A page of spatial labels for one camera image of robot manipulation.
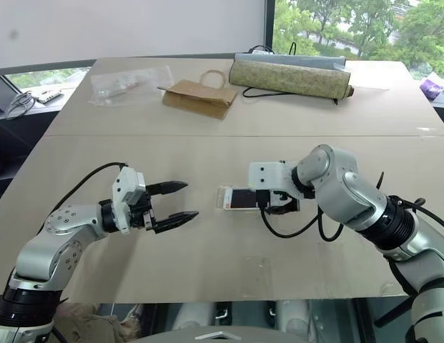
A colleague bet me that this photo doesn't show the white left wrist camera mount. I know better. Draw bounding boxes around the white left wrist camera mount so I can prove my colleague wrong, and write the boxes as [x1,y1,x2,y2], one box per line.
[110,166,147,235]

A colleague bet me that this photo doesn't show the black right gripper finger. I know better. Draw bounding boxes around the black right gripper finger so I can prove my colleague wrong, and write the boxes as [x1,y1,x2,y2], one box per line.
[265,202,297,217]
[255,189,272,213]

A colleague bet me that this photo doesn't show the white smartphone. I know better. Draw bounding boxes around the white smartphone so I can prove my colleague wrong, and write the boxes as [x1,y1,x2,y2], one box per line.
[217,183,301,213]

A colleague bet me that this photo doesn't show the brown crumpled cloth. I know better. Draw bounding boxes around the brown crumpled cloth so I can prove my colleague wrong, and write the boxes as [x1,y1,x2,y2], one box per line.
[53,302,144,343]

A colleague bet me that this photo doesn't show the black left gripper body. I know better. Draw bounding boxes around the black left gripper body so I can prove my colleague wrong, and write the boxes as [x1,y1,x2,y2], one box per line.
[129,192,157,232]

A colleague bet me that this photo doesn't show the rolled olive speckled mat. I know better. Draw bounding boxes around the rolled olive speckled mat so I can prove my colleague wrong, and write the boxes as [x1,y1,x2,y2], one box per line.
[227,59,354,102]

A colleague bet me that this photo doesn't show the coiled grey cables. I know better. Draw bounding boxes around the coiled grey cables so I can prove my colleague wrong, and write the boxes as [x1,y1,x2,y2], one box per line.
[4,91,37,121]

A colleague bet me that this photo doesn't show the brown paper bag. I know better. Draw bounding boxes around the brown paper bag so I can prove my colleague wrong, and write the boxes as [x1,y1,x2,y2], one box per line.
[157,79,239,123]

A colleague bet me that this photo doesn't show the grey flat plate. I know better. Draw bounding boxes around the grey flat plate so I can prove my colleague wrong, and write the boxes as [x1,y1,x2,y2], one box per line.
[194,331,245,342]

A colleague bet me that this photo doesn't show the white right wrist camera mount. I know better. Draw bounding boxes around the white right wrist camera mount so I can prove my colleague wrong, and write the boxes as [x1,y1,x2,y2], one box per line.
[247,161,292,191]

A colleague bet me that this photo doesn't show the thin black cable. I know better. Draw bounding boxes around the thin black cable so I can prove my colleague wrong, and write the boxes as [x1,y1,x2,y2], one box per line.
[242,86,301,99]

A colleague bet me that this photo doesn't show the rolled grey mat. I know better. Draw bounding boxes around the rolled grey mat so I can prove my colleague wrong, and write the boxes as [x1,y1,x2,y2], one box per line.
[233,52,347,72]

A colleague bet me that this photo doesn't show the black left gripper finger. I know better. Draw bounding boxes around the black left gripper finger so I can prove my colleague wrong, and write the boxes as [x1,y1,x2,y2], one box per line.
[146,180,189,197]
[152,211,200,235]

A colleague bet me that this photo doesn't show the white cylinder under table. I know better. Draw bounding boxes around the white cylinder under table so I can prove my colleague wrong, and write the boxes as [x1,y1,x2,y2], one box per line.
[275,299,312,334]
[173,300,217,332]

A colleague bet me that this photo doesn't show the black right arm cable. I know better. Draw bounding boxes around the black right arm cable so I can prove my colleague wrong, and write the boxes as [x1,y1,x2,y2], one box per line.
[260,172,444,242]

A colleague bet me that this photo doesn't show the beige tape ring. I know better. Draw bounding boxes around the beige tape ring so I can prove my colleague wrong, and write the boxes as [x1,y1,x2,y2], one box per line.
[200,69,227,89]

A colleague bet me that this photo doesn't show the dark side table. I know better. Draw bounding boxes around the dark side table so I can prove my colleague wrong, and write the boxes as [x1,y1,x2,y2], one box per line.
[0,66,92,202]

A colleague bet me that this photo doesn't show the purple cloth item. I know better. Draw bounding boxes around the purple cloth item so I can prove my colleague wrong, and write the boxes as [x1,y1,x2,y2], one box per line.
[419,78,443,101]

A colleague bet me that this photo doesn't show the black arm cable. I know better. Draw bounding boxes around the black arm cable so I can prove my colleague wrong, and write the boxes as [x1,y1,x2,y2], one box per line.
[260,172,444,242]
[45,162,129,223]

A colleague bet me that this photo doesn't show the clear plastic phone case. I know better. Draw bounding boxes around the clear plastic phone case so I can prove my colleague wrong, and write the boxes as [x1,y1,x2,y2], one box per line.
[242,254,274,298]

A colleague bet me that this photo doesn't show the white electronic device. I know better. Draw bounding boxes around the white electronic device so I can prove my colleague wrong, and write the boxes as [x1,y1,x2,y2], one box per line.
[33,89,64,105]

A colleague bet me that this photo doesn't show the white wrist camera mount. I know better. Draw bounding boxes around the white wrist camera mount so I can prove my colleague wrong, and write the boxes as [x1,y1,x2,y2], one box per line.
[110,166,147,235]
[247,161,292,191]

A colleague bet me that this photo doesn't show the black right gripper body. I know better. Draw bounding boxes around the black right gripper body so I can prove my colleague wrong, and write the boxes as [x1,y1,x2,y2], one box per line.
[268,189,301,216]

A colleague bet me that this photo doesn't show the clear plastic bag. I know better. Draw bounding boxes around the clear plastic bag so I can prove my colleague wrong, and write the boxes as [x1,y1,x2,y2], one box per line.
[87,65,174,107]

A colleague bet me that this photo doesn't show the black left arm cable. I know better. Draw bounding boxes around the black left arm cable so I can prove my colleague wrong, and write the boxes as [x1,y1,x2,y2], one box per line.
[45,162,129,223]

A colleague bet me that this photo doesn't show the dark window frame post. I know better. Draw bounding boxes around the dark window frame post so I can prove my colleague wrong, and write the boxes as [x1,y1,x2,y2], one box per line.
[262,0,277,51]

